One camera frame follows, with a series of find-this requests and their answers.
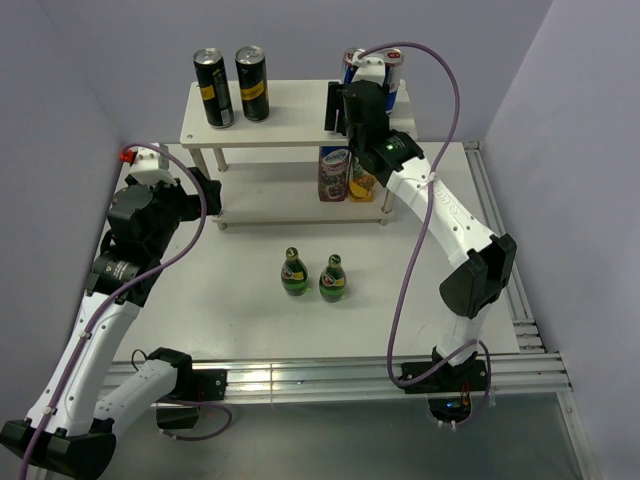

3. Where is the dark olive beverage can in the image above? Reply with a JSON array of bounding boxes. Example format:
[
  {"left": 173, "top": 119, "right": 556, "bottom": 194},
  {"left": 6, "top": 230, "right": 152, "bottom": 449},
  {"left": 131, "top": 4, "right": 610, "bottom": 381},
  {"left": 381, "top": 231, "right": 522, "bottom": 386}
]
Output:
[{"left": 235, "top": 45, "right": 270, "bottom": 122}]

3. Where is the aluminium right side rail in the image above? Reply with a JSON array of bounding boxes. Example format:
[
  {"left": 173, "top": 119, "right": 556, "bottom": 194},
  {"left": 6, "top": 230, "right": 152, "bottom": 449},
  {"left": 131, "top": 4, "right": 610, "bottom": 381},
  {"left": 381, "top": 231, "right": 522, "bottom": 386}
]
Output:
[{"left": 463, "top": 142, "right": 547, "bottom": 354}]

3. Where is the small red-tab silver can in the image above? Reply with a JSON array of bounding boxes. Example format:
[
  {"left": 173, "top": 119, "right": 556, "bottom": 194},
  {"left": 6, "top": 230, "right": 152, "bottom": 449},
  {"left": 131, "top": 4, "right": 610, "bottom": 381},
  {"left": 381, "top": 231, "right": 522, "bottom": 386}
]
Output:
[{"left": 341, "top": 47, "right": 364, "bottom": 84}]

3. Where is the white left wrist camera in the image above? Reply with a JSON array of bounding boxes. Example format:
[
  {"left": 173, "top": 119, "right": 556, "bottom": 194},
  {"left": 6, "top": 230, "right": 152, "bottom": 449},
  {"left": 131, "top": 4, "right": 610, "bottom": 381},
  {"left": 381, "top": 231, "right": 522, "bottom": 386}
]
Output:
[{"left": 119, "top": 147, "right": 176, "bottom": 187}]

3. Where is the yellow pineapple juice carton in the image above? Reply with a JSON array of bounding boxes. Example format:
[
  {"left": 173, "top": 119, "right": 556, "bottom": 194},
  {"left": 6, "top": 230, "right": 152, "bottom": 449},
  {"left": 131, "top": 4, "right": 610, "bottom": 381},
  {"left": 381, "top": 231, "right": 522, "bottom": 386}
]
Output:
[{"left": 347, "top": 155, "right": 377, "bottom": 202}]

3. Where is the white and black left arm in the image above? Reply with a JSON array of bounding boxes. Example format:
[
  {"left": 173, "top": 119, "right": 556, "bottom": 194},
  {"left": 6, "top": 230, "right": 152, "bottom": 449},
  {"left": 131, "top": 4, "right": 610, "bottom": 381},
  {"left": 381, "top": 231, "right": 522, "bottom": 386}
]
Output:
[{"left": 1, "top": 167, "right": 221, "bottom": 479}]

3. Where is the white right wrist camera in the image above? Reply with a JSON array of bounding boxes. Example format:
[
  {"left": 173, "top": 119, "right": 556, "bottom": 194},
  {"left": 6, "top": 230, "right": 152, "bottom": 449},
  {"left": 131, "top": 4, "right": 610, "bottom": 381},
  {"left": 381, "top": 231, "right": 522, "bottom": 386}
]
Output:
[{"left": 350, "top": 52, "right": 386, "bottom": 87}]

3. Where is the purple grape juice carton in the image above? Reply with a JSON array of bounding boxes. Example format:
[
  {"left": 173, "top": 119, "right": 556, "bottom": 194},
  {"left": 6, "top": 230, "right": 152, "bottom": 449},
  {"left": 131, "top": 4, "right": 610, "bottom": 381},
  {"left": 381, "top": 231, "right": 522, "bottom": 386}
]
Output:
[{"left": 317, "top": 146, "right": 351, "bottom": 202}]

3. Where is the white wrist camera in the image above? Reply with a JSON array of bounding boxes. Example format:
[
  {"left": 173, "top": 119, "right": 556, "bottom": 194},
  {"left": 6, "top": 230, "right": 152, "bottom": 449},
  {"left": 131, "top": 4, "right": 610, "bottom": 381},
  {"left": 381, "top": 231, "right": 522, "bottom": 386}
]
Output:
[
  {"left": 350, "top": 52, "right": 386, "bottom": 87},
  {"left": 119, "top": 147, "right": 176, "bottom": 187}
]

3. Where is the aluminium front rail frame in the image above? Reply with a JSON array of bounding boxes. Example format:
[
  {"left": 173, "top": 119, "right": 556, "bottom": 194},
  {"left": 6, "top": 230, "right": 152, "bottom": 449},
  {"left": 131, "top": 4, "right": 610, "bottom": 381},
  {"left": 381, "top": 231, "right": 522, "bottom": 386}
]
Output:
[{"left": 24, "top": 349, "right": 574, "bottom": 480}]

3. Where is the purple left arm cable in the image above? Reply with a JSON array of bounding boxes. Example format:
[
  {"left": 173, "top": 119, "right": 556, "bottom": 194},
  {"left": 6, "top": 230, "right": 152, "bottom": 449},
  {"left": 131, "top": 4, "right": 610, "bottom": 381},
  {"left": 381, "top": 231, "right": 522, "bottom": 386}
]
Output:
[{"left": 18, "top": 143, "right": 234, "bottom": 480}]

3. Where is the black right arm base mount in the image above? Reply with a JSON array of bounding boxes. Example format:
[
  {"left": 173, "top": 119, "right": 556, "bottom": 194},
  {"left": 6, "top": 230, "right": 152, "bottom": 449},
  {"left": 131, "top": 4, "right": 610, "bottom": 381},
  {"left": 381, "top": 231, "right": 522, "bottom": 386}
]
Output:
[{"left": 400, "top": 357, "right": 492, "bottom": 430}]

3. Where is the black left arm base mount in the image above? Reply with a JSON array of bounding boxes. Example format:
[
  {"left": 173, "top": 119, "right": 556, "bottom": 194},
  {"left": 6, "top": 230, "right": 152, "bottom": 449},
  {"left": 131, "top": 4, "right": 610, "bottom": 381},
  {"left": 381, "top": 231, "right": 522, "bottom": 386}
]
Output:
[{"left": 155, "top": 369, "right": 227, "bottom": 431}]

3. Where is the blue silver energy drink can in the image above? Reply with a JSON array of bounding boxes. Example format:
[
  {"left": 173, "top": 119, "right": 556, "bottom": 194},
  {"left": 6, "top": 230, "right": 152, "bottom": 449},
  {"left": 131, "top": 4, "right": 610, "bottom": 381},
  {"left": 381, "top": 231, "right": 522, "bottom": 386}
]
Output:
[{"left": 382, "top": 48, "right": 404, "bottom": 114}]

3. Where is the tall green glass bottle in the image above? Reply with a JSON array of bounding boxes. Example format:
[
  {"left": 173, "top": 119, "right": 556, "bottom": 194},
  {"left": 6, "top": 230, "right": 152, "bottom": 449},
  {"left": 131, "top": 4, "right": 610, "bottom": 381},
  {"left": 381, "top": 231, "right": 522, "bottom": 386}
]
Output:
[{"left": 281, "top": 247, "right": 308, "bottom": 296}]

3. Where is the black and gold can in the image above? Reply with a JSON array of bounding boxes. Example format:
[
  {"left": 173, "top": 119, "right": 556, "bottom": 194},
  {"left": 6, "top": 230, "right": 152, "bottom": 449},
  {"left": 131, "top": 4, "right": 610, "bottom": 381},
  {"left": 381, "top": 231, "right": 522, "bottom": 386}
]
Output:
[{"left": 193, "top": 48, "right": 234, "bottom": 129}]

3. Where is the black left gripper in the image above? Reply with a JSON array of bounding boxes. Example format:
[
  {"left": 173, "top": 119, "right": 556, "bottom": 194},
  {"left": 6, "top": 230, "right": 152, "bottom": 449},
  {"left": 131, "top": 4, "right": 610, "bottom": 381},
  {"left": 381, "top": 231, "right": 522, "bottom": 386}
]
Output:
[{"left": 142, "top": 166, "right": 220, "bottom": 256}]

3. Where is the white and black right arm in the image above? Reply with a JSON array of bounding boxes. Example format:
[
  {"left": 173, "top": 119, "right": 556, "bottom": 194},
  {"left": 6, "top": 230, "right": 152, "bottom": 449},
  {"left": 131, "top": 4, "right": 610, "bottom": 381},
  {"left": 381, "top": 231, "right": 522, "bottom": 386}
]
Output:
[{"left": 324, "top": 80, "right": 517, "bottom": 390}]

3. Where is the white two-tier shelf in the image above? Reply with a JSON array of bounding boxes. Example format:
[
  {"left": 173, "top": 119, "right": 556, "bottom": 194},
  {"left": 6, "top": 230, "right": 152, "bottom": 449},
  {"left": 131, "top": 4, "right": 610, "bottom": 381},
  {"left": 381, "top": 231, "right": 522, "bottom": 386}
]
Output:
[{"left": 180, "top": 80, "right": 394, "bottom": 229}]

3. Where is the short green glass bottle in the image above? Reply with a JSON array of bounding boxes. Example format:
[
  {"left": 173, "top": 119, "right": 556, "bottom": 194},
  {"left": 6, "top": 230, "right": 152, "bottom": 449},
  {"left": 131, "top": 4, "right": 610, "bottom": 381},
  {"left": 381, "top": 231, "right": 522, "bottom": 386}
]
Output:
[{"left": 319, "top": 254, "right": 347, "bottom": 303}]

